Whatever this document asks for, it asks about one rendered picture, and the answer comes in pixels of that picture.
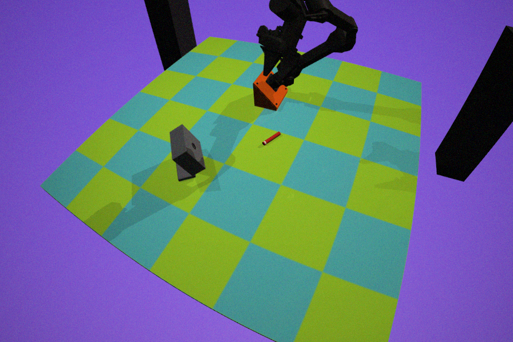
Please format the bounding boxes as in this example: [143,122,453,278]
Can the dark red peg with white band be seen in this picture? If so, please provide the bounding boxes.
[262,132,281,145]

